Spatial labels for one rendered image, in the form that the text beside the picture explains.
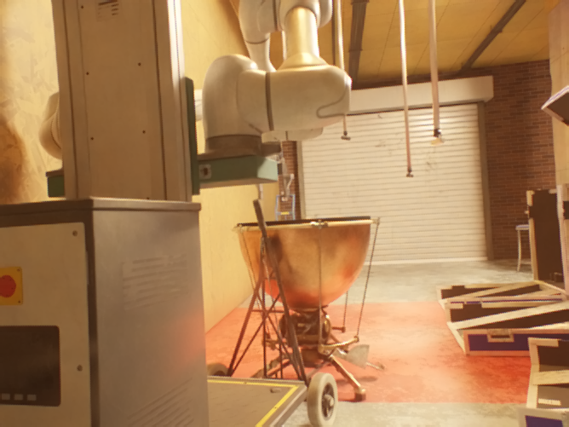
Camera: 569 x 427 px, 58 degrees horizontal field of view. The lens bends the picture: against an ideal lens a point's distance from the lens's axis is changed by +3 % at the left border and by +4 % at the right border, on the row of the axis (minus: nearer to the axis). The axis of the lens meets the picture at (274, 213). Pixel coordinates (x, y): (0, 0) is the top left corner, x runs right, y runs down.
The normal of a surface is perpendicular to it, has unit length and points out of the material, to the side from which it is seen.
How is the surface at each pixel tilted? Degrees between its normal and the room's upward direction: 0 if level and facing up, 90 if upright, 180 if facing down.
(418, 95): 90
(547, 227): 90
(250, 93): 87
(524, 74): 90
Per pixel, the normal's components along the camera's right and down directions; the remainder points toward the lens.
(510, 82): -0.13, -0.02
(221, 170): -0.36, 0.00
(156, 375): 0.93, -0.07
